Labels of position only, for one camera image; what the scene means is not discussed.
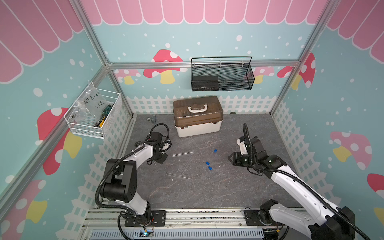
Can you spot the black mesh wall basket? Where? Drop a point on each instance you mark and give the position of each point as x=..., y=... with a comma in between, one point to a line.
x=234, y=73

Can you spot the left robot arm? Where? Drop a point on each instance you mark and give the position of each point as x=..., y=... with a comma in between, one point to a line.
x=118, y=187

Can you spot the small grey metal clamp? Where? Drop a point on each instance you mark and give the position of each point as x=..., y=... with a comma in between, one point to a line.
x=152, y=119

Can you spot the clear test tube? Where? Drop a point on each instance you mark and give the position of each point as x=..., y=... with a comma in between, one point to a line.
x=182, y=154
x=177, y=176

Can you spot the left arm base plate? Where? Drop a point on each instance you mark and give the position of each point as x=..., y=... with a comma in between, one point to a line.
x=155, y=219

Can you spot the white wire wall basket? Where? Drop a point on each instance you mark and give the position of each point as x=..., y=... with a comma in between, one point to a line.
x=86, y=128

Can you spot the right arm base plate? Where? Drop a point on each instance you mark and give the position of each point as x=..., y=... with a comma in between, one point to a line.
x=259, y=218

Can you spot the clear test tube diagonal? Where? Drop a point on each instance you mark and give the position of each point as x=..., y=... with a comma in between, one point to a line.
x=186, y=165

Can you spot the brown lid storage box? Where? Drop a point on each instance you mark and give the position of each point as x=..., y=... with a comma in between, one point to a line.
x=197, y=116

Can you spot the small green circuit board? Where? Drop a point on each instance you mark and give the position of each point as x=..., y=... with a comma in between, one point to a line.
x=146, y=234

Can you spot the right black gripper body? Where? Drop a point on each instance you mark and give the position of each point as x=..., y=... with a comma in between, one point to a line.
x=244, y=160

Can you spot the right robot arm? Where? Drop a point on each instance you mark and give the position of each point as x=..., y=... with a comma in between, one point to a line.
x=323, y=219

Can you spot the black box in basket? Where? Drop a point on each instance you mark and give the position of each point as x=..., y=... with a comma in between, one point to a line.
x=205, y=83

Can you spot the green yellow tool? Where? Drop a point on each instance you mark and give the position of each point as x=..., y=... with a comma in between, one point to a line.
x=103, y=117

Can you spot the clear plastic zip bag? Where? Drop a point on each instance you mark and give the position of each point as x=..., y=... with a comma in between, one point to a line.
x=89, y=105

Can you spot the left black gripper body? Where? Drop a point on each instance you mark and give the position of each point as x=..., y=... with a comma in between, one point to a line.
x=159, y=157

